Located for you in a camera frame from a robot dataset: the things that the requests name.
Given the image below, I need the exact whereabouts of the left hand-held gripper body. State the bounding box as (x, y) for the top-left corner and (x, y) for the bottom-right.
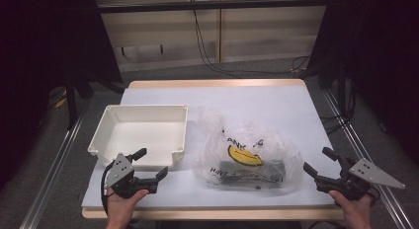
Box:
(104, 152), (160, 199)

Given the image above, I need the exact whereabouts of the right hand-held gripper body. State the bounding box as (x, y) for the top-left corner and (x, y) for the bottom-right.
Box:
(315, 156), (406, 202)

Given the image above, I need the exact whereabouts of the black box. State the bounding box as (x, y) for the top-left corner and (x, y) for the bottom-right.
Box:
(217, 159), (287, 190)

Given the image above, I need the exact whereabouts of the clear printed plastic bag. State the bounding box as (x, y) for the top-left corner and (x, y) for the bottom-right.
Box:
(192, 107), (304, 192)

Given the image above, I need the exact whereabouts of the person's left hand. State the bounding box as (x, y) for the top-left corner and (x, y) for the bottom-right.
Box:
(106, 188), (150, 229)

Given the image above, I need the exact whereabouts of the person's right hand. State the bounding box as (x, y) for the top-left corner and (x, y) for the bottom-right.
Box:
(328, 189), (376, 229)

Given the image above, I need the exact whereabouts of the white plastic tray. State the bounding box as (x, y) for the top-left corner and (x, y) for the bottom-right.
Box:
(87, 104), (190, 173)

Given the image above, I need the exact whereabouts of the wooden table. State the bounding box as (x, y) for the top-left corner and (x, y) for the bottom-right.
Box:
(81, 78), (345, 221)

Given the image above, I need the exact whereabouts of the black stand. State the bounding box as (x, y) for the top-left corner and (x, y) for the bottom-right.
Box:
(305, 55), (358, 124)
(64, 70), (126, 131)

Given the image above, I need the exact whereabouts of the dark curtain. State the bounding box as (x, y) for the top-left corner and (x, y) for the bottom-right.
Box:
(0, 0), (124, 191)
(307, 0), (419, 164)

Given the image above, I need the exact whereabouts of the black horizontal bar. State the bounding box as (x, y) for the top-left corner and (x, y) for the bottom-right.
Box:
(97, 0), (330, 15)

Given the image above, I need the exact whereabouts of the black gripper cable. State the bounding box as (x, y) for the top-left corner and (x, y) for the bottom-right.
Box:
(100, 163), (115, 215)

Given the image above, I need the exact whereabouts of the metal floor rail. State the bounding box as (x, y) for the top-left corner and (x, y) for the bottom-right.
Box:
(19, 114), (87, 229)
(322, 89), (413, 229)

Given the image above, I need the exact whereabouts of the long black hanging cable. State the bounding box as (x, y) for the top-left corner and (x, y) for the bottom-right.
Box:
(192, 8), (312, 79)

